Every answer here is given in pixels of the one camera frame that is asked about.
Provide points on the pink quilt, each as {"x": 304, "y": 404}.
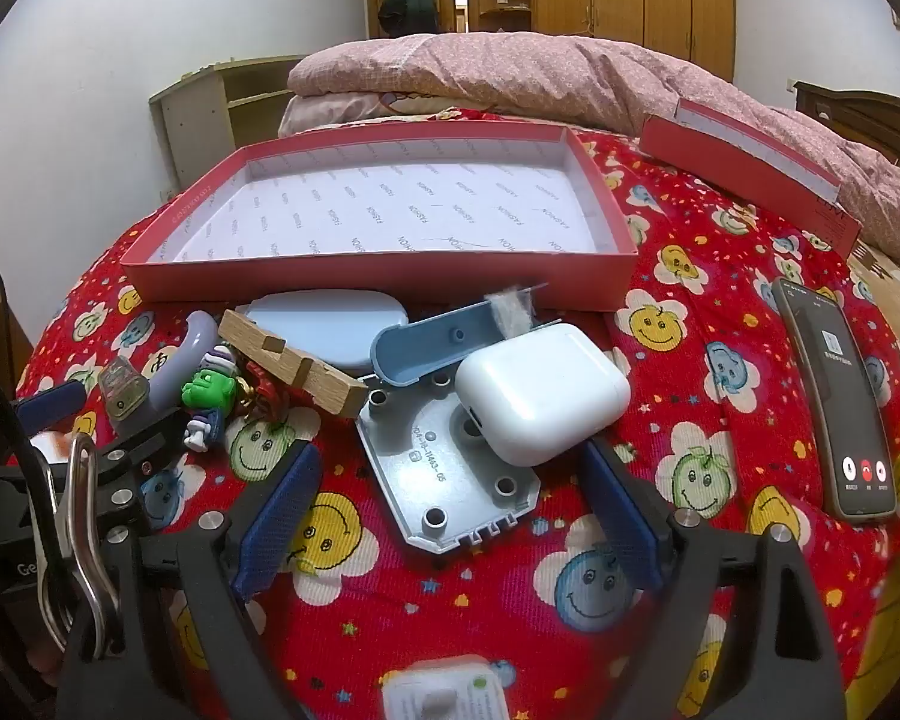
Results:
{"x": 532, "y": 67}

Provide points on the clear plastic scrap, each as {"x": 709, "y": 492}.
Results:
{"x": 511, "y": 309}

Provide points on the clear plastic piece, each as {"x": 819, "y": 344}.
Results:
{"x": 124, "y": 386}

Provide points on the black smartphone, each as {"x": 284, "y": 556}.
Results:
{"x": 832, "y": 390}

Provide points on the white earbud case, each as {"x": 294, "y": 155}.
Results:
{"x": 540, "y": 390}

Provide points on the red cardboard box lid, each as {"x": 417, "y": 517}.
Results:
{"x": 720, "y": 157}

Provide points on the blue plastic half tube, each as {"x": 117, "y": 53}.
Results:
{"x": 435, "y": 345}

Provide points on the metal spring clip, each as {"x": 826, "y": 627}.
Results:
{"x": 94, "y": 592}

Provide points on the green faced toy figure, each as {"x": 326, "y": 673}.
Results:
{"x": 199, "y": 390}

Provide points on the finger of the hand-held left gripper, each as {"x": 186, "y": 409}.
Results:
{"x": 45, "y": 401}
{"x": 139, "y": 454}

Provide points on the shallow red cardboard box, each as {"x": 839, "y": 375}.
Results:
{"x": 420, "y": 202}

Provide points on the white charger plug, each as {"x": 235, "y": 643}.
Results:
{"x": 435, "y": 697}

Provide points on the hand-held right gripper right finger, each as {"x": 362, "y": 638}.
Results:
{"x": 622, "y": 525}

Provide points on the light blue oval case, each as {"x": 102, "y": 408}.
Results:
{"x": 322, "y": 322}

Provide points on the dark wooden headboard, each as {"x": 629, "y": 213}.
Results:
{"x": 870, "y": 120}

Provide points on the notched wooden block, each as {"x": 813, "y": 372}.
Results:
{"x": 247, "y": 334}

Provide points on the grey plastic plate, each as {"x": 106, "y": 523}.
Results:
{"x": 435, "y": 480}

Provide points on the beige shelf unit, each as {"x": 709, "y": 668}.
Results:
{"x": 187, "y": 120}

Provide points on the red smiley printed blanket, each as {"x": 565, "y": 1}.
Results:
{"x": 720, "y": 405}

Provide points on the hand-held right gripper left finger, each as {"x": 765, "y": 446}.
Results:
{"x": 277, "y": 517}

